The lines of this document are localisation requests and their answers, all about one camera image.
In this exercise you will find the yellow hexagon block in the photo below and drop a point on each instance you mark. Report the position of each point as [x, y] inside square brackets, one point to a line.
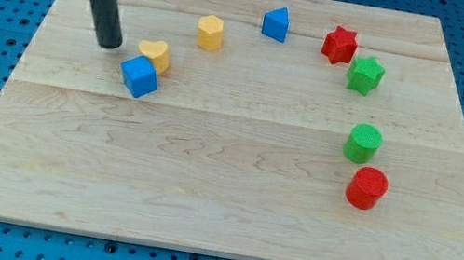
[210, 32]

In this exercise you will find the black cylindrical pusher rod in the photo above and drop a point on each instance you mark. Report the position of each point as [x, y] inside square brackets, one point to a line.
[105, 14]

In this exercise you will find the green cylinder block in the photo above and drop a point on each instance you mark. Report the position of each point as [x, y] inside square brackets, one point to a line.
[362, 143]

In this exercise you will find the green star block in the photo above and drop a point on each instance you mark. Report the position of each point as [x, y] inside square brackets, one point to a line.
[364, 75]

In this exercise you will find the light wooden board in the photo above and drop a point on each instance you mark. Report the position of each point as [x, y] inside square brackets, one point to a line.
[239, 151]

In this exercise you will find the blue triangle block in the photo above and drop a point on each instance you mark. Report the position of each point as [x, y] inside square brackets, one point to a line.
[276, 24]

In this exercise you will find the red cylinder block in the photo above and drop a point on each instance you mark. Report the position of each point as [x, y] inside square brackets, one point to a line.
[367, 187]

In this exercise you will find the blue cube block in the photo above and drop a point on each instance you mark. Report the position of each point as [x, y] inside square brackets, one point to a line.
[139, 76]

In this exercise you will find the red star block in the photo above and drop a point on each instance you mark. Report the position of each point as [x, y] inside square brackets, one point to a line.
[340, 45]

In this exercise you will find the yellow heart block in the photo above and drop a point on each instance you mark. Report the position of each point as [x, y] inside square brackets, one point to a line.
[157, 52]

